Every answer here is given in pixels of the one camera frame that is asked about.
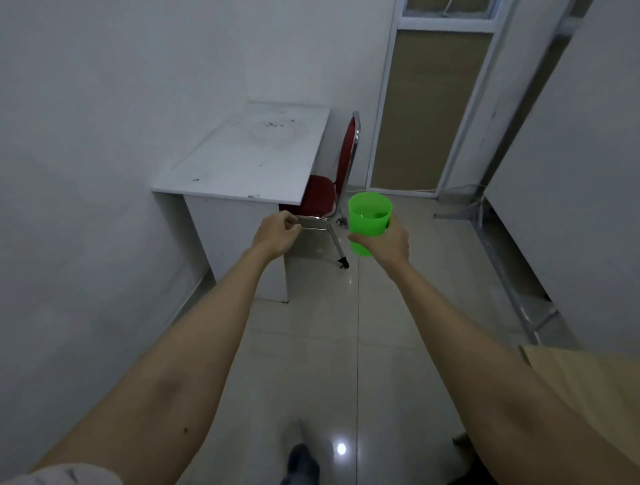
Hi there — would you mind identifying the person's left forearm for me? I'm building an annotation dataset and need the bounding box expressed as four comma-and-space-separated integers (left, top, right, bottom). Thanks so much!
31, 246, 284, 485

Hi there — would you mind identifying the green plastic cup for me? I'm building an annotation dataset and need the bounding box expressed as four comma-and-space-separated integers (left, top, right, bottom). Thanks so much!
347, 192, 394, 257

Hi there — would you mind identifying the red chair with metal frame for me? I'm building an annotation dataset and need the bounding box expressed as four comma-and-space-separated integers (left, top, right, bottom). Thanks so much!
278, 111, 361, 270

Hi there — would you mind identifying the white desk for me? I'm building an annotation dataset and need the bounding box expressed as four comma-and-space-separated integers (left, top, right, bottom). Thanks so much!
151, 102, 332, 304

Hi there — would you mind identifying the person's left hand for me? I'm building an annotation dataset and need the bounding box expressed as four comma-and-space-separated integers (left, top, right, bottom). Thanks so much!
251, 210, 303, 261

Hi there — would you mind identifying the person's white sleeve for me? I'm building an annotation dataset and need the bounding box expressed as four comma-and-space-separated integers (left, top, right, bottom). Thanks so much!
0, 463, 124, 485

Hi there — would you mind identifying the metal partition floor rail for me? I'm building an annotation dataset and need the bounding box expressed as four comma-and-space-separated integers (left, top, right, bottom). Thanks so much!
434, 197, 558, 345

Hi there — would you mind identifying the brown cardboard sheet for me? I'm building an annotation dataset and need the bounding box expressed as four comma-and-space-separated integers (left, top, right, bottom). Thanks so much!
518, 345, 640, 468

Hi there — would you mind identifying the person's right forearm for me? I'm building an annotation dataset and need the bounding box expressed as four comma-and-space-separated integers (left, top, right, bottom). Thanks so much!
386, 260, 640, 485

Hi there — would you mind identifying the person's right hand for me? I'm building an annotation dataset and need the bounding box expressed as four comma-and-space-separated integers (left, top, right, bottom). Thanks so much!
348, 212, 411, 267

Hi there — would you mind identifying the door with white frame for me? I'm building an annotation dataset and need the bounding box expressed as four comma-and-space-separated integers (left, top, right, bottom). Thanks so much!
366, 0, 516, 197

